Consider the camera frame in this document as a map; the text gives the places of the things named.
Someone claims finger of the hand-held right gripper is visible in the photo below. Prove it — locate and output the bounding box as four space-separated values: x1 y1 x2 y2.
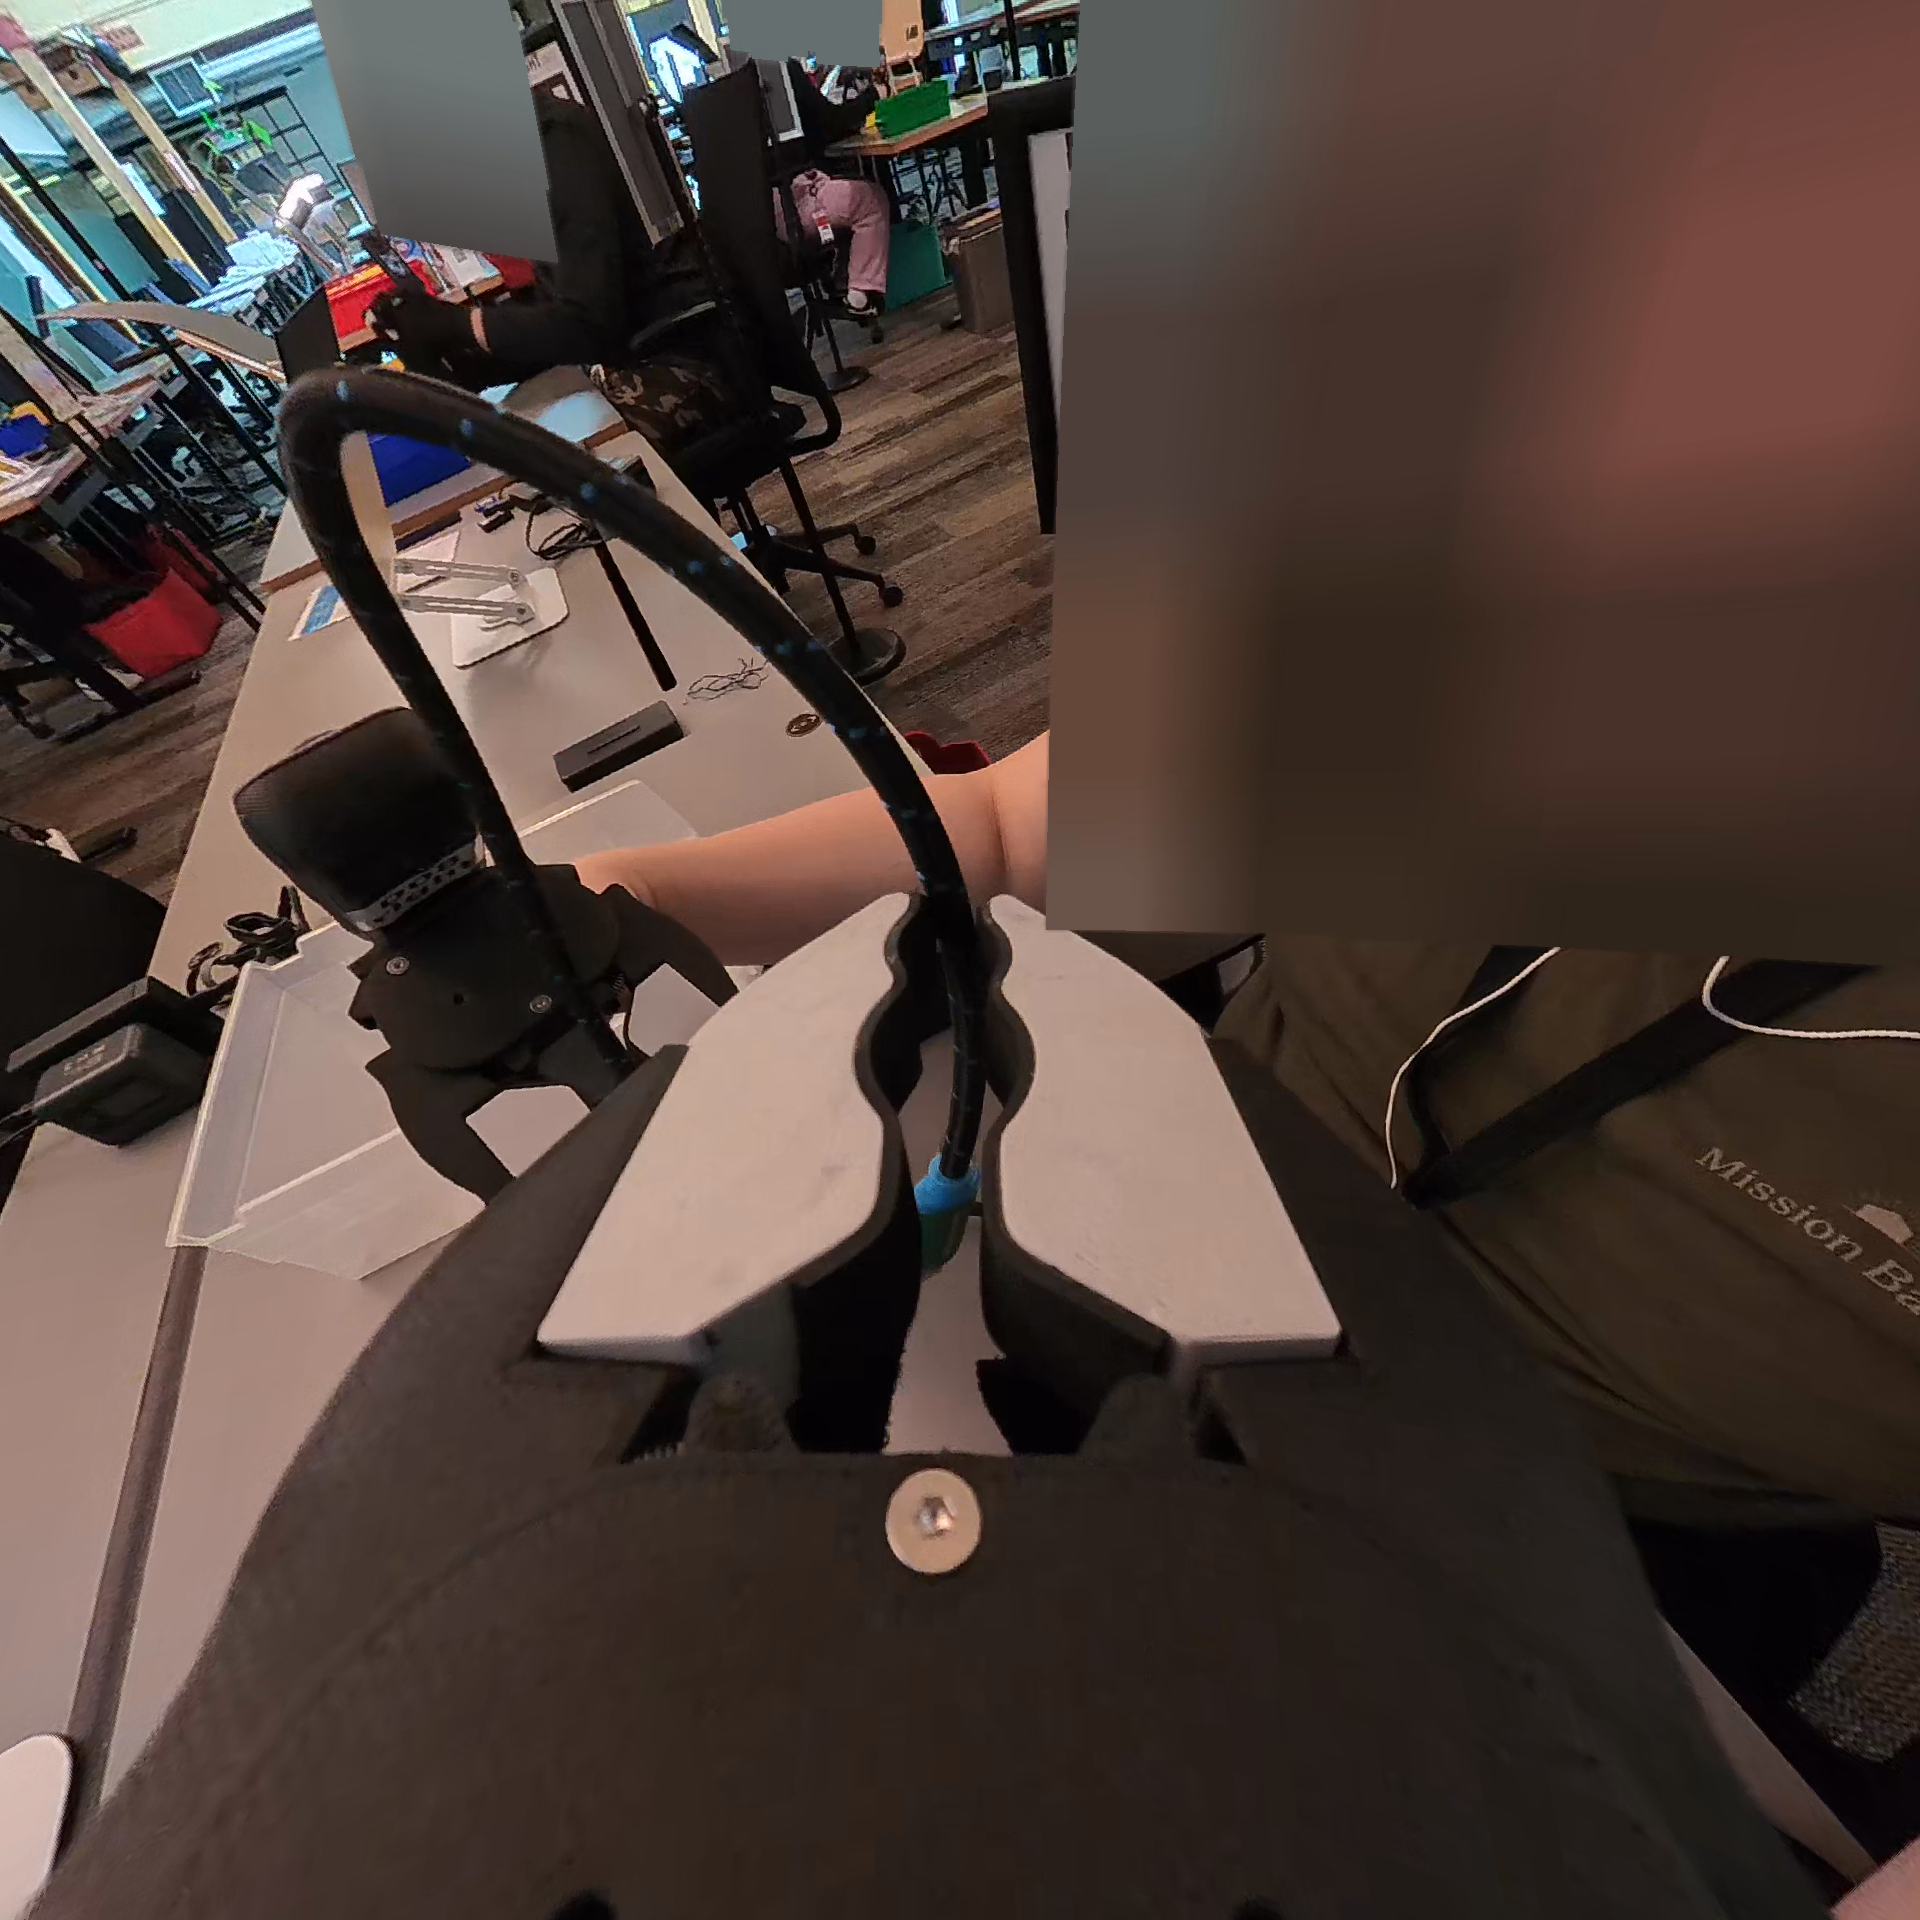
466 1081 606 1190
617 965 720 1056

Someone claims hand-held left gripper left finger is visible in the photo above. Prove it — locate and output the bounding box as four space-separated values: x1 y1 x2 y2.
536 893 920 1443

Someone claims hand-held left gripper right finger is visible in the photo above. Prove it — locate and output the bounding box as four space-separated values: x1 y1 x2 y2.
983 896 1341 1417

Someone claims black braided hdmi cable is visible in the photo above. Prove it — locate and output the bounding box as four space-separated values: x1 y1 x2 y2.
276 366 1003 1280

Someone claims clear plastic organizer box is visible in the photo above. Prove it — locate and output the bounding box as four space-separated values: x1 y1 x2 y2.
164 777 736 1280

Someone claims person's right forearm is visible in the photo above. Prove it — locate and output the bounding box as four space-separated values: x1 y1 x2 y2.
572 732 1050 965

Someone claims black flat box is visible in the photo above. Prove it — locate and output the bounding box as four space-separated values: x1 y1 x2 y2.
553 698 690 795

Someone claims black power adapter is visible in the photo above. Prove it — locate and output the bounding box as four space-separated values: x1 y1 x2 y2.
3 975 227 1148

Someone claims person's olive green shirt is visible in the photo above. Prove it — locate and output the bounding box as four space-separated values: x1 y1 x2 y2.
1213 932 1920 1522

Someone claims red storage bin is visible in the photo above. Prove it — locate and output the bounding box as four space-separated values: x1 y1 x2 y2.
81 566 227 681

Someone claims grey trash bin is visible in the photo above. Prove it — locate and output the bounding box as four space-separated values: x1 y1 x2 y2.
941 209 1023 338

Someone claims black mesh office chair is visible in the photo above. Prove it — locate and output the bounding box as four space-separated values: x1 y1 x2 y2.
1784 1522 1920 1768

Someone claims coiled black cord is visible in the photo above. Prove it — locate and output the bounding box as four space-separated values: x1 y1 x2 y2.
184 883 309 995

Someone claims black shoulder strap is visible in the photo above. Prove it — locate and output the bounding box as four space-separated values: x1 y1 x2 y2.
1399 956 1868 1214

